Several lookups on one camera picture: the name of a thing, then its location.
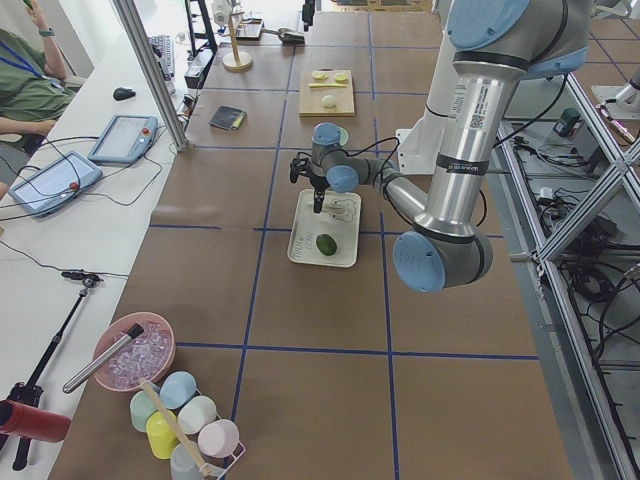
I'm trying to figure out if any blue teach pendant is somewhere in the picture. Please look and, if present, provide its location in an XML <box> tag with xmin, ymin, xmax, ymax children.
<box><xmin>8</xmin><ymin>151</ymin><xmax>103</xmax><ymax>217</ymax></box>
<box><xmin>87</xmin><ymin>115</ymin><xmax>158</xmax><ymax>165</ymax></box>

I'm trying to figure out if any wooden cup tree stand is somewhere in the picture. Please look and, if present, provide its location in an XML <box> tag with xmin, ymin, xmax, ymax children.
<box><xmin>222</xmin><ymin>13</ymin><xmax>253</xmax><ymax>73</ymax></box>

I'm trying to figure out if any wooden stick on cups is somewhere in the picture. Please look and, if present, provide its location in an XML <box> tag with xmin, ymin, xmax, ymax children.
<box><xmin>140</xmin><ymin>380</ymin><xmax>214</xmax><ymax>478</ymax></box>

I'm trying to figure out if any pink plastic cup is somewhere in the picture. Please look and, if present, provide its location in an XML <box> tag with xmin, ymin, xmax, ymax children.
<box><xmin>198</xmin><ymin>419</ymin><xmax>240</xmax><ymax>458</ymax></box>

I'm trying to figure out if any green avocado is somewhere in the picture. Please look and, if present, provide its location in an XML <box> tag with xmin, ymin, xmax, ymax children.
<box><xmin>315</xmin><ymin>234</ymin><xmax>337</xmax><ymax>256</ymax></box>

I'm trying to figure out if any black selfie stick tripod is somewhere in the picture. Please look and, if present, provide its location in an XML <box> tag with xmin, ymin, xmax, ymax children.
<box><xmin>1</xmin><ymin>270</ymin><xmax>102</xmax><ymax>471</ymax></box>

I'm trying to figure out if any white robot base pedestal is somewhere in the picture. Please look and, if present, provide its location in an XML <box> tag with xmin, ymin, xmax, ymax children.
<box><xmin>396</xmin><ymin>1</ymin><xmax>458</xmax><ymax>175</ymax></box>

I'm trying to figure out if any bamboo cutting board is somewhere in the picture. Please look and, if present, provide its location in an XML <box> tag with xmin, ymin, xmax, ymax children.
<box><xmin>298</xmin><ymin>70</ymin><xmax>356</xmax><ymax>117</ymax></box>

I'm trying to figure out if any light green bowl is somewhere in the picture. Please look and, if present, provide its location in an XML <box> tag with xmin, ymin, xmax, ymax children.
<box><xmin>338</xmin><ymin>127</ymin><xmax>349</xmax><ymax>146</ymax></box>

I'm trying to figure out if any white bear tray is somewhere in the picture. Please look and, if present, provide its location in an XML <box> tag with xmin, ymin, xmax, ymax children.
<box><xmin>287</xmin><ymin>189</ymin><xmax>361</xmax><ymax>268</ymax></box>

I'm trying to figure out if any grey folded cloth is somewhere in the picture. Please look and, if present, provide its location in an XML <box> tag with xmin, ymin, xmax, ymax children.
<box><xmin>209</xmin><ymin>105</ymin><xmax>246</xmax><ymax>131</ymax></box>

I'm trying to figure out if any yellow plastic knife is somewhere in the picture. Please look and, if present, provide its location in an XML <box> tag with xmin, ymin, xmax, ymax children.
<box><xmin>307</xmin><ymin>82</ymin><xmax>348</xmax><ymax>89</ymax></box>

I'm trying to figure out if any steel tube in bowl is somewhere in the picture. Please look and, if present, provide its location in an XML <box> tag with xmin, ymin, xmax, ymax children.
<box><xmin>62</xmin><ymin>323</ymin><xmax>144</xmax><ymax>394</ymax></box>

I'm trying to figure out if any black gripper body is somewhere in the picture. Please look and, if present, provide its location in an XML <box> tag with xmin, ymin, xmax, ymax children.
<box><xmin>289</xmin><ymin>152</ymin><xmax>329</xmax><ymax>193</ymax></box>

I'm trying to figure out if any black keyboard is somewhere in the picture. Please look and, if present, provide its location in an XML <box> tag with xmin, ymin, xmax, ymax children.
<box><xmin>148</xmin><ymin>35</ymin><xmax>175</xmax><ymax>78</ymax></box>

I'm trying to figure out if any person in green shirt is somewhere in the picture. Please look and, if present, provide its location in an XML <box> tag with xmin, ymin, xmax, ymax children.
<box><xmin>1</xmin><ymin>1</ymin><xmax>75</xmax><ymax>155</ymax></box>

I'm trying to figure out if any blue plastic cup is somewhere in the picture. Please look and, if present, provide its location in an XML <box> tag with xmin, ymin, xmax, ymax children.
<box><xmin>159</xmin><ymin>371</ymin><xmax>197</xmax><ymax>410</ymax></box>

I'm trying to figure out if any grey plastic cup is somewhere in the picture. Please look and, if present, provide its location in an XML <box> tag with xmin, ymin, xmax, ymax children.
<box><xmin>170</xmin><ymin>444</ymin><xmax>204</xmax><ymax>480</ymax></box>

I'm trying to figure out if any black computer mouse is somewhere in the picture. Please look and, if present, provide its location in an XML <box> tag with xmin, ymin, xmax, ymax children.
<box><xmin>112</xmin><ymin>87</ymin><xmax>136</xmax><ymax>101</ymax></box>

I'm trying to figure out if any black wine glass rack tray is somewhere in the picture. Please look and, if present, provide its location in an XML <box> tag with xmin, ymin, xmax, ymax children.
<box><xmin>234</xmin><ymin>18</ymin><xmax>264</xmax><ymax>41</ymax></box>

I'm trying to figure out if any metal scoop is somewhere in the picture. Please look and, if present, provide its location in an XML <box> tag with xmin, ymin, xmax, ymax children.
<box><xmin>261</xmin><ymin>28</ymin><xmax>305</xmax><ymax>45</ymax></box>

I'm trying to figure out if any aluminium frame post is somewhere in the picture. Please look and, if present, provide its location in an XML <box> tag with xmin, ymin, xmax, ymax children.
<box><xmin>112</xmin><ymin>0</ymin><xmax>189</xmax><ymax>152</ymax></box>

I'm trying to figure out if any white steamed bun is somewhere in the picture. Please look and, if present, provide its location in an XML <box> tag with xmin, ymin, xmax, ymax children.
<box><xmin>321</xmin><ymin>95</ymin><xmax>337</xmax><ymax>109</ymax></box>

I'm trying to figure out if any blue teach pendant far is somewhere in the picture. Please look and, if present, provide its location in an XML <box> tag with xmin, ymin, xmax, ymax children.
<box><xmin>87</xmin><ymin>115</ymin><xmax>158</xmax><ymax>165</ymax></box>

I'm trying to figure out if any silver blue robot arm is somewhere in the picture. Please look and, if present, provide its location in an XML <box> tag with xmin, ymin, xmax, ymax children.
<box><xmin>301</xmin><ymin>0</ymin><xmax>316</xmax><ymax>32</ymax></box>
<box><xmin>290</xmin><ymin>1</ymin><xmax>593</xmax><ymax>292</ymax></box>

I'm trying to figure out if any white plastic cup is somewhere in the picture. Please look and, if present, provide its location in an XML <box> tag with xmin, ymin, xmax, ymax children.
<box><xmin>177</xmin><ymin>395</ymin><xmax>217</xmax><ymax>435</ymax></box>

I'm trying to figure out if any blue teach pendant near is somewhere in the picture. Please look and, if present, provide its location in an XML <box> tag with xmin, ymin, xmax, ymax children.
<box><xmin>8</xmin><ymin>151</ymin><xmax>103</xmax><ymax>217</ymax></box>

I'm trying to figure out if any mint plastic cup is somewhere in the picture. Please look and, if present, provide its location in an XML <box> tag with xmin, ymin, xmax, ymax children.
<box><xmin>129</xmin><ymin>390</ymin><xmax>157</xmax><ymax>433</ymax></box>

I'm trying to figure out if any yellow plastic cup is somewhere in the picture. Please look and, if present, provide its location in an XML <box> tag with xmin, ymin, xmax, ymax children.
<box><xmin>145</xmin><ymin>411</ymin><xmax>179</xmax><ymax>460</ymax></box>

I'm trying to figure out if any pink bowl with ice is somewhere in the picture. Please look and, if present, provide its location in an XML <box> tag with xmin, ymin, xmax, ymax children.
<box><xmin>93</xmin><ymin>312</ymin><xmax>176</xmax><ymax>393</ymax></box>

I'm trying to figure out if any red bottle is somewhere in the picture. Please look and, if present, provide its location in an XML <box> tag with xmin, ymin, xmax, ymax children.
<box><xmin>1</xmin><ymin>400</ymin><xmax>71</xmax><ymax>443</ymax></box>

